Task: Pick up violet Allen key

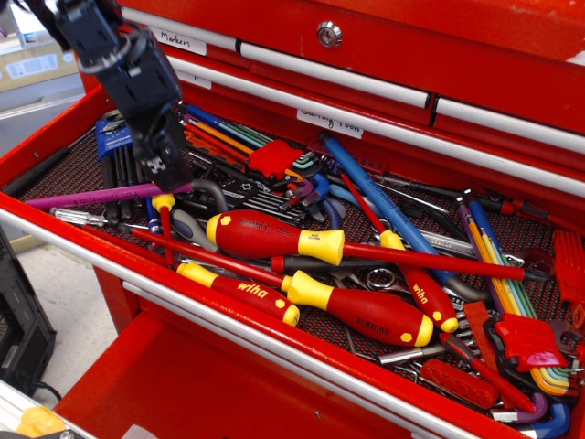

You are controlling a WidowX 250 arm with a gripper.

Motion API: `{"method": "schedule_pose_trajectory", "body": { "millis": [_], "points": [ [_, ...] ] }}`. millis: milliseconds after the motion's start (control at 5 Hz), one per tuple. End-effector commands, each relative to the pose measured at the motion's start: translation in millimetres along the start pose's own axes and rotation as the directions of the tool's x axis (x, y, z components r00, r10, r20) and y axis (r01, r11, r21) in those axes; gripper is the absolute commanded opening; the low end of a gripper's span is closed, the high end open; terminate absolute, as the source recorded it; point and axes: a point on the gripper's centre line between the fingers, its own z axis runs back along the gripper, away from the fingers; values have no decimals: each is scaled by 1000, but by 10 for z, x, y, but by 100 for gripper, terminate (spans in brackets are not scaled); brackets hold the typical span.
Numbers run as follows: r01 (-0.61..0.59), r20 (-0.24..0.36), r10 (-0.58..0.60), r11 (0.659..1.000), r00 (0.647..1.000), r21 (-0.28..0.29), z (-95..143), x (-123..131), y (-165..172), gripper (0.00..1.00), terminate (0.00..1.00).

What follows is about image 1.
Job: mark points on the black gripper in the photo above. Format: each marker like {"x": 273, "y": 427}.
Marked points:
{"x": 144, "y": 87}

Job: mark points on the violet Allen key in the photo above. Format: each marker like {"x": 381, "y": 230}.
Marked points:
{"x": 129, "y": 193}

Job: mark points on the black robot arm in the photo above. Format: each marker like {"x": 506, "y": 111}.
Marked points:
{"x": 91, "y": 29}

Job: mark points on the blue Allen key holder set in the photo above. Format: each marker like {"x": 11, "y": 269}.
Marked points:
{"x": 118, "y": 165}

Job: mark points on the black torx key set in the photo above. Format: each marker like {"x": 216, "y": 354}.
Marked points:
{"x": 240, "y": 192}

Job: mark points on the rainbow Allen key set left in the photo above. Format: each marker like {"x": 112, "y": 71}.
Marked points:
{"x": 272, "y": 159}

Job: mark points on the rainbow allen key set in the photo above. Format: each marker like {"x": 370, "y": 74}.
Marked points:
{"x": 272, "y": 159}
{"x": 525, "y": 346}

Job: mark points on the long blue Allen key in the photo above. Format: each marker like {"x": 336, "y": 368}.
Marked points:
{"x": 393, "y": 214}

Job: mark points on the rainbow Allen key set right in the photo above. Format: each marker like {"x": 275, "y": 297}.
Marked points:
{"x": 525, "y": 346}

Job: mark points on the red key holder right edge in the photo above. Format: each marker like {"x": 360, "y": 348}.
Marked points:
{"x": 569, "y": 272}

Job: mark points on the small red yellow screwdriver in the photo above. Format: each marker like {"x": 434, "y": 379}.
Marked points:
{"x": 163, "y": 205}

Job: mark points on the white label markers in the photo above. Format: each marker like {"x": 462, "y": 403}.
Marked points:
{"x": 176, "y": 40}

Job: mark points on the large red yellow screwdriver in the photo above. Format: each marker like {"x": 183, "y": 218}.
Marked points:
{"x": 256, "y": 235}

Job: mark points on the cardboard box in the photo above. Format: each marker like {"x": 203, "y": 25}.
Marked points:
{"x": 23, "y": 66}

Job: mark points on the black rod drawer left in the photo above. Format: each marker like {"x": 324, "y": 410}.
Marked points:
{"x": 21, "y": 183}

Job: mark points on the white label cutting tools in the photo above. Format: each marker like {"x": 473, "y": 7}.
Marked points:
{"x": 330, "y": 124}

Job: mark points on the red yellow wiha screwdriver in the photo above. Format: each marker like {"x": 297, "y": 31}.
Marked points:
{"x": 259, "y": 296}

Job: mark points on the silver drawer lock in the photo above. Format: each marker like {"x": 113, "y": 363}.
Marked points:
{"x": 329, "y": 34}

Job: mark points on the black computer case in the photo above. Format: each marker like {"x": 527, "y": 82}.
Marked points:
{"x": 27, "y": 337}

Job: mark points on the silver combination wrench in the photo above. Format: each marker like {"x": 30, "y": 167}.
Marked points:
{"x": 376, "y": 280}

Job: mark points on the long red yellow screwdriver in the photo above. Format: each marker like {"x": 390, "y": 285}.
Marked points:
{"x": 383, "y": 317}

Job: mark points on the yellow sponge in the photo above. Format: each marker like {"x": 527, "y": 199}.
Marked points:
{"x": 40, "y": 421}

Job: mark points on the red yellow screwdriver right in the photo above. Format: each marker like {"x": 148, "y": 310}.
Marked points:
{"x": 428, "y": 295}

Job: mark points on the red bit holder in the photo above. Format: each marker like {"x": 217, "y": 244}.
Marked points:
{"x": 471, "y": 389}

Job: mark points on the red black small screwdriver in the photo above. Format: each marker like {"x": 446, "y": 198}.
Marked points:
{"x": 455, "y": 346}

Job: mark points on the grey blue handle screwdriver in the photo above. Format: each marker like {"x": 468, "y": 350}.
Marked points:
{"x": 188, "y": 228}

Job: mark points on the clear handle small screwdriver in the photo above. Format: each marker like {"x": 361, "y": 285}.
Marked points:
{"x": 82, "y": 218}

